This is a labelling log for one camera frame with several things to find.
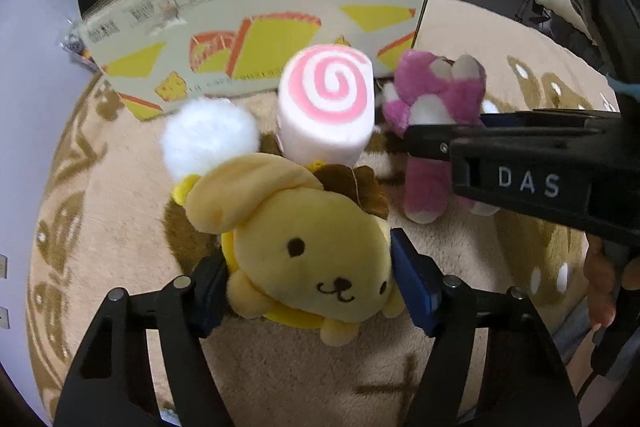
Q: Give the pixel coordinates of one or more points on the person's blue grey clothing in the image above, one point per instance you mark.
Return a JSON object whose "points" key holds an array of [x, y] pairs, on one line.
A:
{"points": [[570, 337]]}

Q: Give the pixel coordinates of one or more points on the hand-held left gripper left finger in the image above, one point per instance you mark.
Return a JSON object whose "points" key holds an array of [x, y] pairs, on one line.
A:
{"points": [[210, 307]]}

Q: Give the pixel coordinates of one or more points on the person's right hand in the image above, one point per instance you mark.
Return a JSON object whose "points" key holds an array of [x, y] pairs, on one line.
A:
{"points": [[600, 287]]}

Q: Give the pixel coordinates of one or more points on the beige printed blanket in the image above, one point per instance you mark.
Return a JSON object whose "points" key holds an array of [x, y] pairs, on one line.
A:
{"points": [[110, 207]]}

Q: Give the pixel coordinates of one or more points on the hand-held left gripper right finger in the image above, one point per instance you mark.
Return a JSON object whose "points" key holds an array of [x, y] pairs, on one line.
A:
{"points": [[415, 277]]}

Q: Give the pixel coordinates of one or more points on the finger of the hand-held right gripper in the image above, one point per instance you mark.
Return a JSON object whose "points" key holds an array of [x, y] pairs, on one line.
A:
{"points": [[427, 139], [500, 119]]}

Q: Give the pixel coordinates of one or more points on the yellow dog plush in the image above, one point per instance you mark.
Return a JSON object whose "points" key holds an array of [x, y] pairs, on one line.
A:
{"points": [[310, 257]]}

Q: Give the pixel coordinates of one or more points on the white wall socket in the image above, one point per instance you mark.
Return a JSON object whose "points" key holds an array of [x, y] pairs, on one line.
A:
{"points": [[4, 318], [3, 267]]}

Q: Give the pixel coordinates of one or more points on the patterned plastic bag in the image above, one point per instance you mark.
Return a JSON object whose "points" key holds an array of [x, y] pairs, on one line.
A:
{"points": [[75, 47]]}

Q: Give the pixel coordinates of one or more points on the pink bear plush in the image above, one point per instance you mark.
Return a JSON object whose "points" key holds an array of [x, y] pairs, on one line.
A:
{"points": [[420, 77]]}

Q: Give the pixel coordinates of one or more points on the pink swirl roll plush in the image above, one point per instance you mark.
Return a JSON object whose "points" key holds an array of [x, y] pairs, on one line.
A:
{"points": [[325, 107]]}

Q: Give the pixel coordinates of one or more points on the printed cardboard box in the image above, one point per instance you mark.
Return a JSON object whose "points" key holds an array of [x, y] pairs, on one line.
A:
{"points": [[200, 7]]}

